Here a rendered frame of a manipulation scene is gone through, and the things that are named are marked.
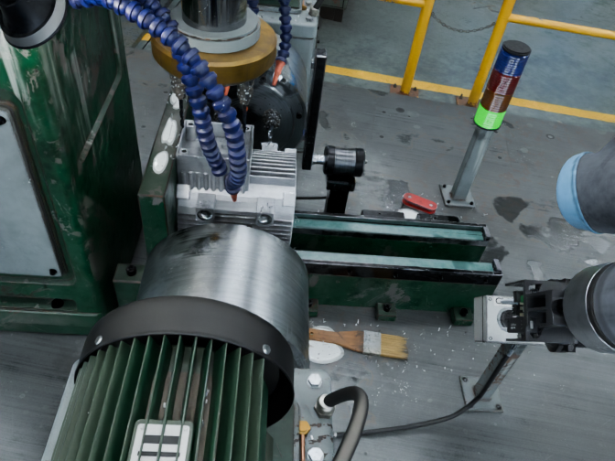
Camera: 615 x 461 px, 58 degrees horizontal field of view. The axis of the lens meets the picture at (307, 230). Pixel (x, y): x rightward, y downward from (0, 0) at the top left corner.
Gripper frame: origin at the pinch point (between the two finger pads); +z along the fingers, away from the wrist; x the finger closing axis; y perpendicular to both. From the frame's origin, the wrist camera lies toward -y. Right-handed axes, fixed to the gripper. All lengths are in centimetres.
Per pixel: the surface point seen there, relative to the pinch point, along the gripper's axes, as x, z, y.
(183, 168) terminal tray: -22, 14, 51
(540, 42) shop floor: -216, 274, -152
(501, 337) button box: 2.8, 5.9, 1.2
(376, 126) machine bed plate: -58, 75, 7
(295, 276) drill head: -4.0, 2.3, 32.6
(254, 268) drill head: -4.2, -2.4, 38.2
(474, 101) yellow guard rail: -138, 216, -79
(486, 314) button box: -0.6, 6.0, 3.4
